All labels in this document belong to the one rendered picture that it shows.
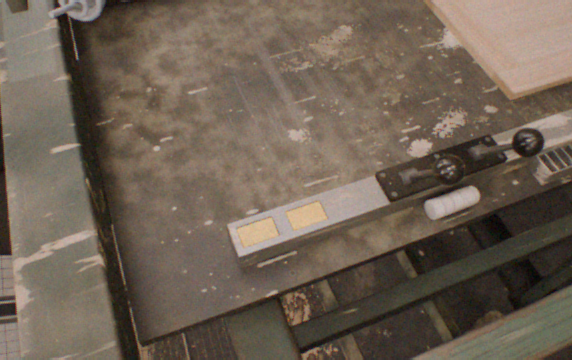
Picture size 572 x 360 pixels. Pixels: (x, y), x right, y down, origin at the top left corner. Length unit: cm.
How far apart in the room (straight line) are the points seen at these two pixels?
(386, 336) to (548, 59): 195
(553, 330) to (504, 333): 6
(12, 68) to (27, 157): 18
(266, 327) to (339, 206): 19
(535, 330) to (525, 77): 47
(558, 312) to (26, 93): 77
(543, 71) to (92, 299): 82
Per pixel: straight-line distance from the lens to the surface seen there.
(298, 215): 62
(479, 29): 99
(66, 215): 60
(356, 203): 64
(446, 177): 56
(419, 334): 253
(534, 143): 63
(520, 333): 63
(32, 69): 79
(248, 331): 64
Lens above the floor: 203
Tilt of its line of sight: 40 degrees down
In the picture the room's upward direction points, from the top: 87 degrees counter-clockwise
